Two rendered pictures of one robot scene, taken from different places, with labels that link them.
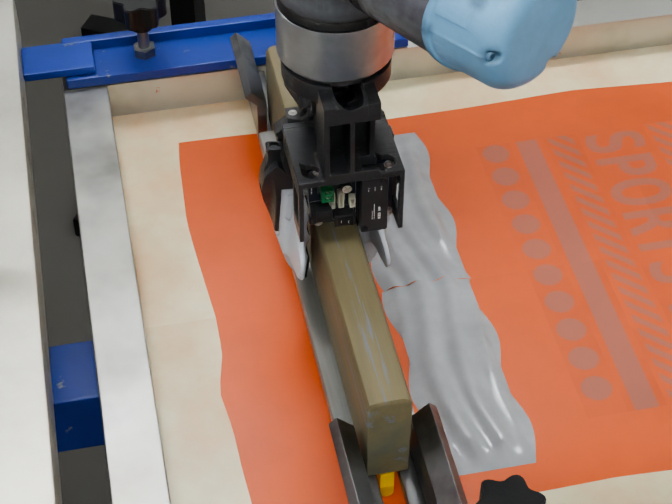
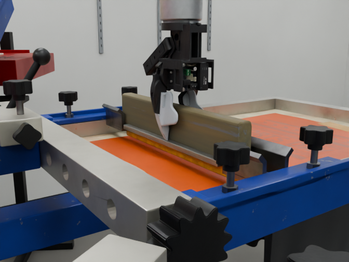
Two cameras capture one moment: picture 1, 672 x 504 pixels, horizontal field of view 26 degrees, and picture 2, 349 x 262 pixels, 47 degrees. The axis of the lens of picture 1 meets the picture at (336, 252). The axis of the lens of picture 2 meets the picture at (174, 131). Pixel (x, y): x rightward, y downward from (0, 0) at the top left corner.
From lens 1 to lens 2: 66 cm
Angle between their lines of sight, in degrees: 37
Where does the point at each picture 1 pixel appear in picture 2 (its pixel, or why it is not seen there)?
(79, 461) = not seen: outside the picture
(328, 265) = (187, 111)
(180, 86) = (84, 127)
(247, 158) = (117, 141)
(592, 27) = (209, 107)
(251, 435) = (173, 183)
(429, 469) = (266, 149)
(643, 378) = (295, 155)
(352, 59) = (195, 8)
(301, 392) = (183, 173)
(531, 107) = not seen: hidden behind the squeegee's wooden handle
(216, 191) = (111, 146)
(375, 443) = not seen: hidden behind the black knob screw
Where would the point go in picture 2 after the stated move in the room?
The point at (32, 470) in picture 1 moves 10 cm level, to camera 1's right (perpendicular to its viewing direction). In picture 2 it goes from (106, 157) to (181, 148)
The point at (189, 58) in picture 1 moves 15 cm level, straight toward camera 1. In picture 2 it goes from (86, 116) to (109, 129)
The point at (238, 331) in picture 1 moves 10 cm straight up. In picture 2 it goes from (146, 166) to (145, 112)
